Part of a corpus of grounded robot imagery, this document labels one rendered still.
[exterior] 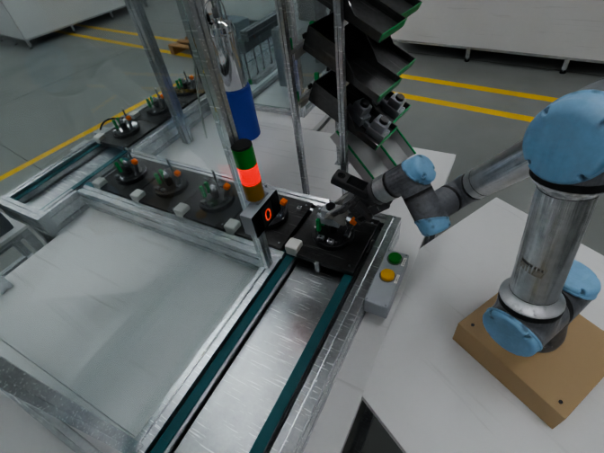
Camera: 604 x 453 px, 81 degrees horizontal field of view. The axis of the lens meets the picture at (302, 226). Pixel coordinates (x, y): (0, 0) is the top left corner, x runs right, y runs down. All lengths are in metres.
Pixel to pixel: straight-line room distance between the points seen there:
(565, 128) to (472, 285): 0.73
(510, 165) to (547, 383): 0.52
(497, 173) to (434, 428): 0.62
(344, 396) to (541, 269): 0.57
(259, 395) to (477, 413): 0.54
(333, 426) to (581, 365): 0.62
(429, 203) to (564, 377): 0.52
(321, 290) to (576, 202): 0.70
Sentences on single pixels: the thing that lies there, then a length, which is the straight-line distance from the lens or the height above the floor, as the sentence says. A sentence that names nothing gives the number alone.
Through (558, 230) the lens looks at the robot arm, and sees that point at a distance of 0.71.
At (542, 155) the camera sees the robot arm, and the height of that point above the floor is 1.50.
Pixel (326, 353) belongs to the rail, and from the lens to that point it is 0.97.
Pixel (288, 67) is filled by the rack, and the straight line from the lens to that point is 1.15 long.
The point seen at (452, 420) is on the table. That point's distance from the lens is 1.04.
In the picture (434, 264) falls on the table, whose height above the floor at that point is 0.86.
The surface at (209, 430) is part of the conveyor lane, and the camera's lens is 1.01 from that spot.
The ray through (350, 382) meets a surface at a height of 0.86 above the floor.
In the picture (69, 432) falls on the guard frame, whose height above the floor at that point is 0.89.
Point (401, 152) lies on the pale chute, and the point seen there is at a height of 1.02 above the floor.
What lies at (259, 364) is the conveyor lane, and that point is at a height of 0.92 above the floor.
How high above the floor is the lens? 1.84
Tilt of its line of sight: 45 degrees down
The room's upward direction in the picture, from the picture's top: 9 degrees counter-clockwise
